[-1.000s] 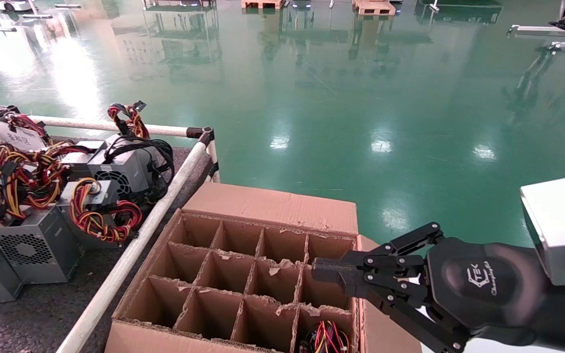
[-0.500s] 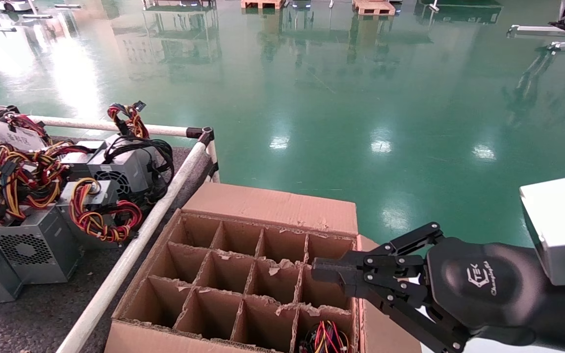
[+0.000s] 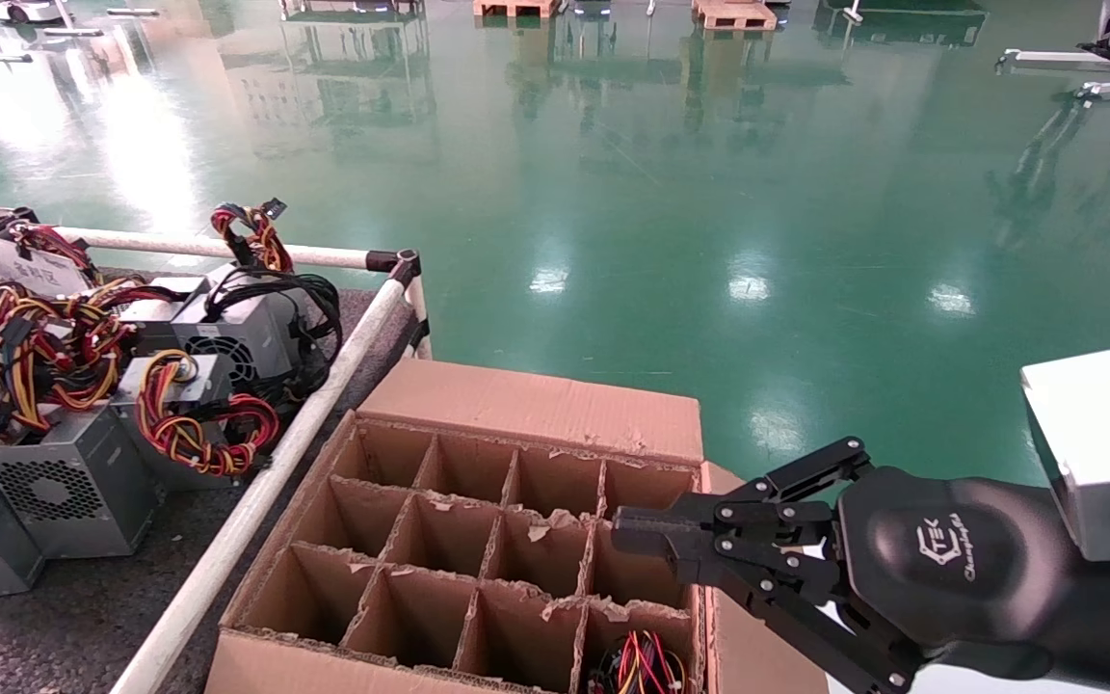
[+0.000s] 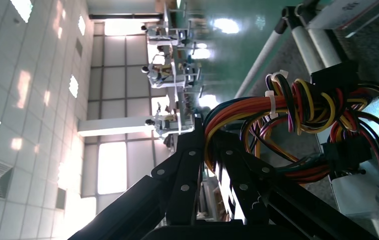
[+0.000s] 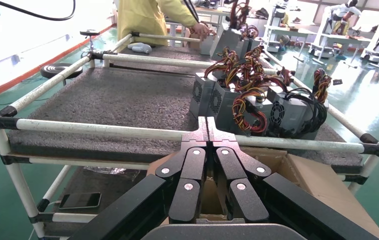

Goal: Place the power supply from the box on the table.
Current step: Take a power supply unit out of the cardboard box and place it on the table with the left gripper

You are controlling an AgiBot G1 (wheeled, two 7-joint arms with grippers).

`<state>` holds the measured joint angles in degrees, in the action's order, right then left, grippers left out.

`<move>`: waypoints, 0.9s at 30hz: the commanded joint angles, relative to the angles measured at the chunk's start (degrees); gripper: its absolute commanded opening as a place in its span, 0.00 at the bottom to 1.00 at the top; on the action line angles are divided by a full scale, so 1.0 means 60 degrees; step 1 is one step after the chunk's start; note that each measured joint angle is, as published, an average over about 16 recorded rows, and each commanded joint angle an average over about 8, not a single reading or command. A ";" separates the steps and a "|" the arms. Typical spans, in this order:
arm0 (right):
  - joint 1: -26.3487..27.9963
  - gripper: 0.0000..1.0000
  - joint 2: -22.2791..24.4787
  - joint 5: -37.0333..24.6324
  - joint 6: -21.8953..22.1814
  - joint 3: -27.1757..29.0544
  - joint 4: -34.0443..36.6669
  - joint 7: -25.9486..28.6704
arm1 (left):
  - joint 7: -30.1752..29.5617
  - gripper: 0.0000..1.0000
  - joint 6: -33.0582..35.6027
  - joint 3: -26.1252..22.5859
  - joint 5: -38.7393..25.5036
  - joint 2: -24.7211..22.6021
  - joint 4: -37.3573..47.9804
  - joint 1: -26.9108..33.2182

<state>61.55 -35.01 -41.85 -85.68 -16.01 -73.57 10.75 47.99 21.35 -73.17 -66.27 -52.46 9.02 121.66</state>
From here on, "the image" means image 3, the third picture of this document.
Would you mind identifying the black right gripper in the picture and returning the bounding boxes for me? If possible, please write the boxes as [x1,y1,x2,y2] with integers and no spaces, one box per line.
[612,436,1110,694]

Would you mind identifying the cardboard box with dividers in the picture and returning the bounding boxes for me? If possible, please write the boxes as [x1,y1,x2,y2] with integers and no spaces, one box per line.
[206,360,831,694]

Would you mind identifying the black pipe corner connector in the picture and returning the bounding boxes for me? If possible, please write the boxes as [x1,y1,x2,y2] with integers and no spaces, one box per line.
[365,249,423,288]

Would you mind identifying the wooden pallet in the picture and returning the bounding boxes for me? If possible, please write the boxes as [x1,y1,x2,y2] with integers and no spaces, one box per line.
[474,0,563,20]
[692,0,780,33]

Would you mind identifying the grey power supply round fan grille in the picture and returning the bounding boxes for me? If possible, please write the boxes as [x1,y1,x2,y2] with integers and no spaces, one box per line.
[172,287,304,388]

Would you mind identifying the small grey power supply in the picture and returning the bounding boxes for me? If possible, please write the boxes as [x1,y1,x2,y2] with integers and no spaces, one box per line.
[112,352,234,427]

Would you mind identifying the flat grey power supply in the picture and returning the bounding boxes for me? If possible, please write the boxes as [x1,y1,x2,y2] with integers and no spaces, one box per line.
[117,277,214,329]

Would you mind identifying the white paper label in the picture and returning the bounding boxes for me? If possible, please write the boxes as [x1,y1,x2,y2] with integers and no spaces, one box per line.
[0,234,98,300]

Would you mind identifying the white wheeled vehicle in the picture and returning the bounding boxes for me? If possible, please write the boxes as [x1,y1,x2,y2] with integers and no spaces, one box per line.
[0,0,69,25]

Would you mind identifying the grey power supply coloured wires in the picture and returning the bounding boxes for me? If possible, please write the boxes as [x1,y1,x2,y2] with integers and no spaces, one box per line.
[592,629,692,694]

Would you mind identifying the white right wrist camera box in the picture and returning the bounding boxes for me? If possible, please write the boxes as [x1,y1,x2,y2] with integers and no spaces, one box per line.
[1020,350,1110,565]

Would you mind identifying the long white pipe rail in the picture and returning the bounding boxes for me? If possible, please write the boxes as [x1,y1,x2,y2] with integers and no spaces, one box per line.
[0,204,402,273]
[112,280,418,694]

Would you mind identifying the red yellow cable bundle black plug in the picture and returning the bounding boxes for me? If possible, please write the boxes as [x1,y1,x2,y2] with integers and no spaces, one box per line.
[210,199,294,275]

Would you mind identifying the coiled red yellow wire bundle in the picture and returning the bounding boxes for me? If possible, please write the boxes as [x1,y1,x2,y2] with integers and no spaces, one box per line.
[136,349,282,479]

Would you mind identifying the dark metal rack frame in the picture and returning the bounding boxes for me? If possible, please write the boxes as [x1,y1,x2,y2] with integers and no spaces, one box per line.
[277,0,423,22]

